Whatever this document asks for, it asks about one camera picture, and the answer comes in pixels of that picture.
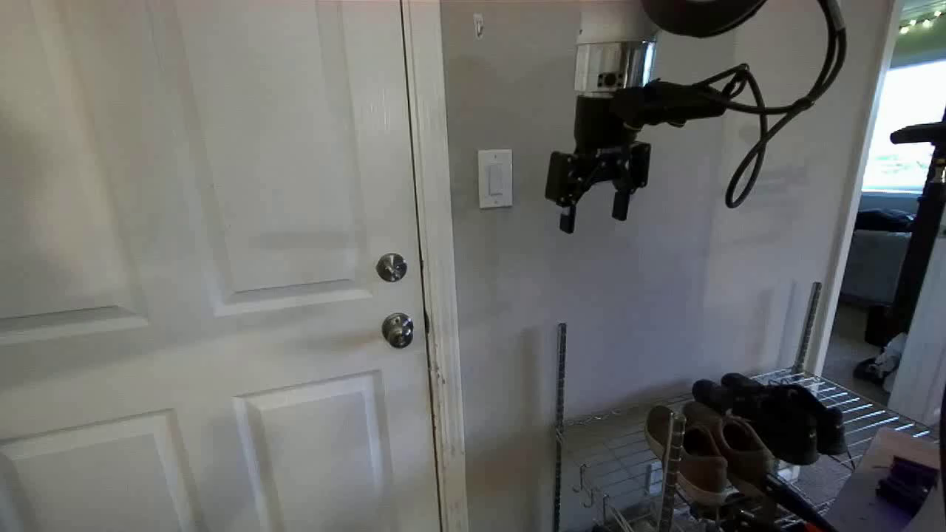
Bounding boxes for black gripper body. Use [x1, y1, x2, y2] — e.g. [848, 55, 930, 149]
[573, 91, 640, 160]

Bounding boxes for white rocker light switch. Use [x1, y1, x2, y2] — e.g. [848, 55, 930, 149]
[476, 149, 519, 214]

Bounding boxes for silver deadbolt lock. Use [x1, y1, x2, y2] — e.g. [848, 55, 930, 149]
[374, 251, 412, 287]

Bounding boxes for silver round door knob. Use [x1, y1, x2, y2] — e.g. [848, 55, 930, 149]
[380, 310, 417, 351]

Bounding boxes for dark blue sofa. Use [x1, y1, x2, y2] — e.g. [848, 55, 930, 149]
[844, 190, 922, 310]

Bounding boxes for brown shoe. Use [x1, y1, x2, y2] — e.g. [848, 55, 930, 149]
[683, 397, 780, 487]
[646, 401, 733, 508]

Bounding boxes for black shoe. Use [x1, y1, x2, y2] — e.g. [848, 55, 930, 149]
[690, 375, 823, 468]
[721, 369, 851, 459]

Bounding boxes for black upright stand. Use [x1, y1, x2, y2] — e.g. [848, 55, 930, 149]
[867, 109, 946, 350]

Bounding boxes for white panelled door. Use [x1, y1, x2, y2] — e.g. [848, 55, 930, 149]
[0, 0, 440, 532]

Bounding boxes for brown cardboard box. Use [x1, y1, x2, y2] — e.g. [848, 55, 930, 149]
[823, 425, 946, 532]

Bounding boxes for dark purple small object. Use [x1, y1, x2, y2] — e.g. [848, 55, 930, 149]
[875, 451, 943, 517]

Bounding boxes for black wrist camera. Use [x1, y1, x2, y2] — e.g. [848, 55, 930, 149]
[609, 79, 730, 129]

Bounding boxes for white door frame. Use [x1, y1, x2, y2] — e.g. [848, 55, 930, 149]
[397, 0, 473, 532]

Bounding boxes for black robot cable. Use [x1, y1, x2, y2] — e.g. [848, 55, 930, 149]
[705, 0, 851, 214]

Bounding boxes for chrome wire shelf rack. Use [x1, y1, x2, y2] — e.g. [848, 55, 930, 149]
[548, 277, 934, 532]

